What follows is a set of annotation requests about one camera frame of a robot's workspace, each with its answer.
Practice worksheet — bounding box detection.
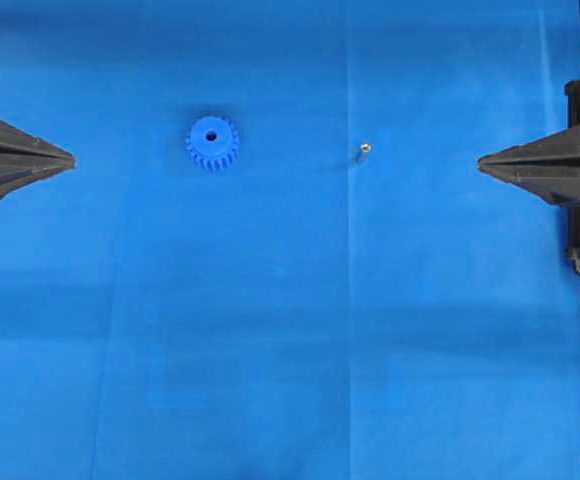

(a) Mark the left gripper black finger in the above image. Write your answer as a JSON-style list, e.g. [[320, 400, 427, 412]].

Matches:
[[0, 153, 76, 201], [0, 120, 75, 161]]

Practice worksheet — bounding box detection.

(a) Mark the blue table mat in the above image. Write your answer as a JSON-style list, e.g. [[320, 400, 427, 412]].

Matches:
[[0, 1, 580, 479]]

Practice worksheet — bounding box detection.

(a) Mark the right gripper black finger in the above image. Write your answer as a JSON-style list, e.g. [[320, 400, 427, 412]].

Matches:
[[478, 157, 580, 207], [478, 124, 580, 164]]

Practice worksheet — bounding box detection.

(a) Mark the blue plastic spur gear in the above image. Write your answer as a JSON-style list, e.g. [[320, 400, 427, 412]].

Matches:
[[185, 115, 240, 173]]

